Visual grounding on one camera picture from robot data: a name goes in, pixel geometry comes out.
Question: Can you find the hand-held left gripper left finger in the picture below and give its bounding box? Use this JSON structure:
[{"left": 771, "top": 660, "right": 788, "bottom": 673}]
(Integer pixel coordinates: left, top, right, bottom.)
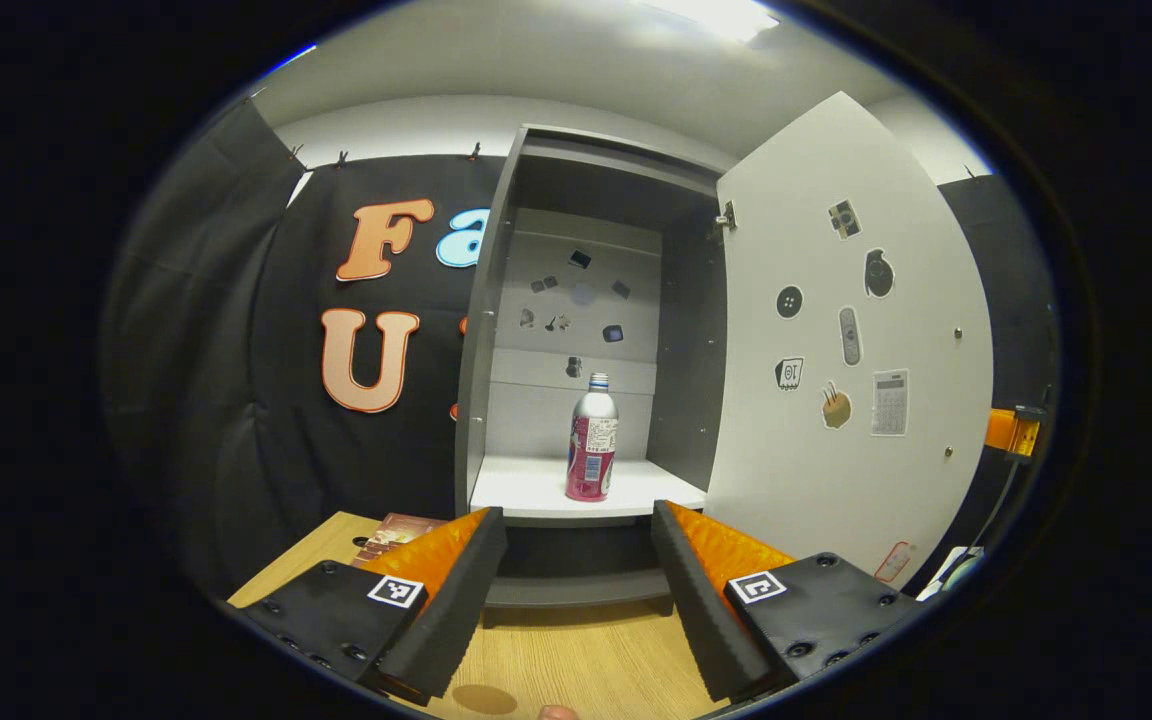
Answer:
[{"left": 226, "top": 505, "right": 509, "bottom": 706}]

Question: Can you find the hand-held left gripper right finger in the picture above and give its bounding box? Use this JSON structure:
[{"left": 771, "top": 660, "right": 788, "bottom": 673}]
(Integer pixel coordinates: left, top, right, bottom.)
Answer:
[{"left": 650, "top": 498, "right": 937, "bottom": 706}]

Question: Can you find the brown round coaster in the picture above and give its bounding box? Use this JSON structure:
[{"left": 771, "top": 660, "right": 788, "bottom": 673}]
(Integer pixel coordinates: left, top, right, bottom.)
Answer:
[{"left": 451, "top": 684, "right": 519, "bottom": 716}]

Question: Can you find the silver pink bottle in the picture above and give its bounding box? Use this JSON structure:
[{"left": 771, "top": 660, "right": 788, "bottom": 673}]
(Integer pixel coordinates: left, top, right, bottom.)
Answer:
[{"left": 565, "top": 372, "right": 620, "bottom": 503}]

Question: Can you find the grey cabinet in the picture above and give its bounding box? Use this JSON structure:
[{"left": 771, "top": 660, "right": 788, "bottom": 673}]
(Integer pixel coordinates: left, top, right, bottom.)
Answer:
[{"left": 454, "top": 123, "right": 739, "bottom": 613}]

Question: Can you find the white teal device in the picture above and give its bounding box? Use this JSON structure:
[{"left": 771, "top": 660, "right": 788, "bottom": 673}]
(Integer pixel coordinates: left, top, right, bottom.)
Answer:
[{"left": 916, "top": 545, "right": 987, "bottom": 601}]

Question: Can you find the black cable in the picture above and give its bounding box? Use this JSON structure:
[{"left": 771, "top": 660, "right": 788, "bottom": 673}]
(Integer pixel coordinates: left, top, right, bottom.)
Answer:
[{"left": 971, "top": 455, "right": 1027, "bottom": 566}]

